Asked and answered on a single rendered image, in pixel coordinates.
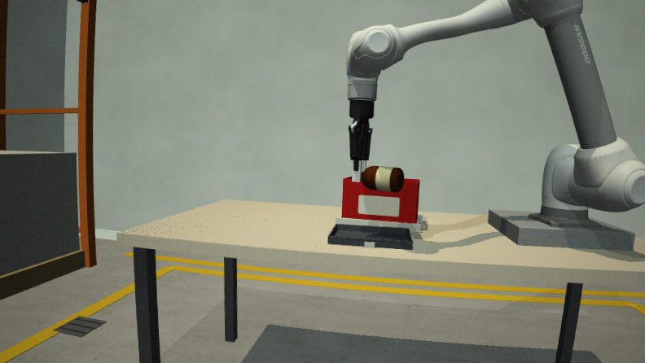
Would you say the red crate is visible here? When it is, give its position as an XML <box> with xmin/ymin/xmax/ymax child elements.
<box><xmin>342</xmin><ymin>177</ymin><xmax>419</xmax><ymax>224</ymax></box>

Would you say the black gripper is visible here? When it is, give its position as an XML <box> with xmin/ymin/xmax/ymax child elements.
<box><xmin>349</xmin><ymin>100</ymin><xmax>374</xmax><ymax>182</ymax></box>

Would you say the brown glass bottle with cream label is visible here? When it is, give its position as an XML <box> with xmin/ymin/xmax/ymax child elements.
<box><xmin>361</xmin><ymin>166</ymin><xmax>404</xmax><ymax>192</ymax></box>

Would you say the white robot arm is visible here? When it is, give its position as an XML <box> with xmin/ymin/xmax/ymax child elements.
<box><xmin>346</xmin><ymin>0</ymin><xmax>645</xmax><ymax>229</ymax></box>

